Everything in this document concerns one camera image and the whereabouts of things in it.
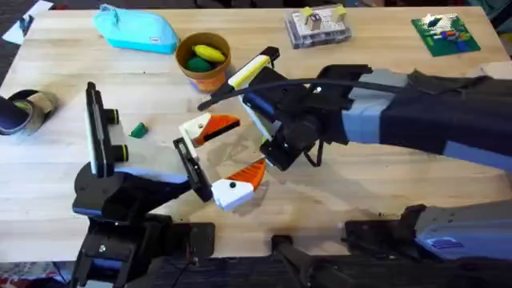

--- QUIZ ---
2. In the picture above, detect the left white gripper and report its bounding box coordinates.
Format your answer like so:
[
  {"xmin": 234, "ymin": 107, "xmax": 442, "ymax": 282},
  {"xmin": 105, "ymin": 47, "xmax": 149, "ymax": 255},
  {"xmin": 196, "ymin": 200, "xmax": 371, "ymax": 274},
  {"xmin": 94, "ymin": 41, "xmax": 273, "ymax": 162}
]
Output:
[{"xmin": 71, "ymin": 107, "xmax": 267, "ymax": 224}]

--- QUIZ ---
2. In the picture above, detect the green toy vegetable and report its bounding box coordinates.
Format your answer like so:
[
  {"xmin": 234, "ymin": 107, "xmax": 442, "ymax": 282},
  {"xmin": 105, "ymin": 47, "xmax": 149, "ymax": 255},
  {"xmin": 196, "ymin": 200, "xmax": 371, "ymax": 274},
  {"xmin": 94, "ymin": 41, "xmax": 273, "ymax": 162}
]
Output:
[{"xmin": 129, "ymin": 122, "xmax": 150, "ymax": 140}]

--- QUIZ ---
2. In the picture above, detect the orange tub with toys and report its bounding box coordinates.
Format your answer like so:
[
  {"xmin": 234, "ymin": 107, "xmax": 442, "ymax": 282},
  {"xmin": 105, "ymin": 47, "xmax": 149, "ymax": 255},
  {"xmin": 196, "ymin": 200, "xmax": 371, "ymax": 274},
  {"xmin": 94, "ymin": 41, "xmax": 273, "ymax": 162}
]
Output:
[{"xmin": 174, "ymin": 31, "xmax": 232, "ymax": 94}]

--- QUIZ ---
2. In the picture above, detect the clear box with blocks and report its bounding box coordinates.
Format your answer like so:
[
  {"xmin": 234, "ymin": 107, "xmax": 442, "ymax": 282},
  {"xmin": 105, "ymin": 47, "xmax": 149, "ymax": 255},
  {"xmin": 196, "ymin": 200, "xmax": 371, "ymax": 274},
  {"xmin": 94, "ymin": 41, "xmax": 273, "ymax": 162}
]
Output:
[{"xmin": 283, "ymin": 3, "xmax": 353, "ymax": 50}]

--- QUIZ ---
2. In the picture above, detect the left black wrist plate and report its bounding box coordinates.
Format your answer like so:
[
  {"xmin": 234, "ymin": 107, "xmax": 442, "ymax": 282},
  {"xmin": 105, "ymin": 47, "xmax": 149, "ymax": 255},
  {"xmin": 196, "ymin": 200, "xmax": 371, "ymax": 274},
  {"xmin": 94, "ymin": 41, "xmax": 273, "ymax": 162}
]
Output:
[{"xmin": 85, "ymin": 81, "xmax": 116, "ymax": 180}]

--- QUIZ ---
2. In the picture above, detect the light blue zip bag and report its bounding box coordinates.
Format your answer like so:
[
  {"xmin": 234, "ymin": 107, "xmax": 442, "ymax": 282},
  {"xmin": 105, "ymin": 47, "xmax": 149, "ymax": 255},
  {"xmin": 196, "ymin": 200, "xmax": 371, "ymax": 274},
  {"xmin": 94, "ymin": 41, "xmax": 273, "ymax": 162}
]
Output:
[{"xmin": 93, "ymin": 3, "xmax": 180, "ymax": 55}]

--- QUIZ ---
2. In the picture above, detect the green board with blocks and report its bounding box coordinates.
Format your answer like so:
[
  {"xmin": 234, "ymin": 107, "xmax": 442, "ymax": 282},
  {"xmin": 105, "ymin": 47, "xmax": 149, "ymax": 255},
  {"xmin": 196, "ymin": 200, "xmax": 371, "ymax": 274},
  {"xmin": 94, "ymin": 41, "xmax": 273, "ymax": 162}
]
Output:
[{"xmin": 410, "ymin": 12, "xmax": 482, "ymax": 58}]

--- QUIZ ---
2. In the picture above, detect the tape roll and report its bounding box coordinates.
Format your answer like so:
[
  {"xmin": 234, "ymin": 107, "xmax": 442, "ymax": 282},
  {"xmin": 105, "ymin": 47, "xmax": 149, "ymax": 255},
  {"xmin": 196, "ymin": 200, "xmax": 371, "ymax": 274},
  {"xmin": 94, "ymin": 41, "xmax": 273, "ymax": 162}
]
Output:
[{"xmin": 0, "ymin": 89, "xmax": 60, "ymax": 137}]

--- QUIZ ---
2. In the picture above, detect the white paper sheet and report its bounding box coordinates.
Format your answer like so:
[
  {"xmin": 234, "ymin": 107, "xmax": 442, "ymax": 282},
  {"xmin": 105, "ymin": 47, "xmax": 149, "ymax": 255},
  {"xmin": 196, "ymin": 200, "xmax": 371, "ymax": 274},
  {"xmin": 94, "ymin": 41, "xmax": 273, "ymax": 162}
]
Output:
[{"xmin": 2, "ymin": 0, "xmax": 55, "ymax": 46}]

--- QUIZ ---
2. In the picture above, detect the thick black cable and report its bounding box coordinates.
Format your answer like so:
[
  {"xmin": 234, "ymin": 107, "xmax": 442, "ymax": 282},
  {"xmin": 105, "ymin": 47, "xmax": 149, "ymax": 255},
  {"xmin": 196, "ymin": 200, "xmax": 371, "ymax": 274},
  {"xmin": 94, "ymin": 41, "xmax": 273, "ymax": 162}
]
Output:
[{"xmin": 198, "ymin": 78, "xmax": 417, "ymax": 111}]

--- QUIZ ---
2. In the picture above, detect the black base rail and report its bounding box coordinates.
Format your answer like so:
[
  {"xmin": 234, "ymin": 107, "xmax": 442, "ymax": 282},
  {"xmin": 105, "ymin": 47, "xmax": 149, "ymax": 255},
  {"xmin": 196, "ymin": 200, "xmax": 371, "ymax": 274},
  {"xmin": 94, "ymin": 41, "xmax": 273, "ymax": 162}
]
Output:
[{"xmin": 131, "ymin": 234, "xmax": 512, "ymax": 288}]

